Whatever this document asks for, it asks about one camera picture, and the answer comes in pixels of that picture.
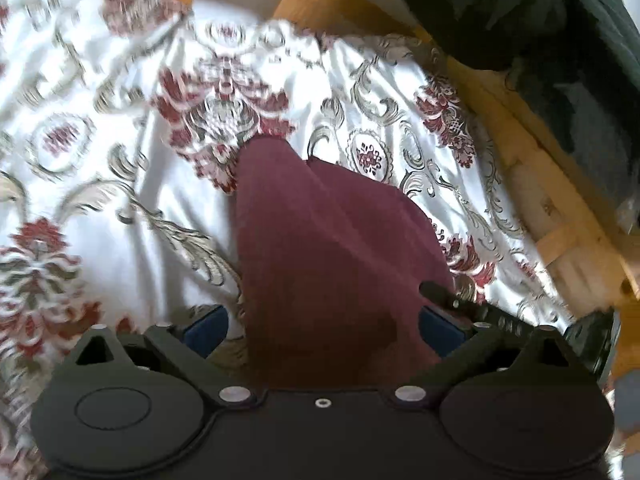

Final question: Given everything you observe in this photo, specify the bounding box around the maroon long-sleeve sweater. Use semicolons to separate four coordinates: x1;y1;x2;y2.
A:
235;138;452;388

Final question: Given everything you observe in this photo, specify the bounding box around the white floral damask bedspread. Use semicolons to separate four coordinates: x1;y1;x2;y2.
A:
1;0;572;479

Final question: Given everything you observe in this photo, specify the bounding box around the dark green hanging garment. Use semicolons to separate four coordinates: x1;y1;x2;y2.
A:
405;0;639;208

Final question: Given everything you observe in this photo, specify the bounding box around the wooden bed frame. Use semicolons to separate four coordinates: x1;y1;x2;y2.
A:
181;0;639;377

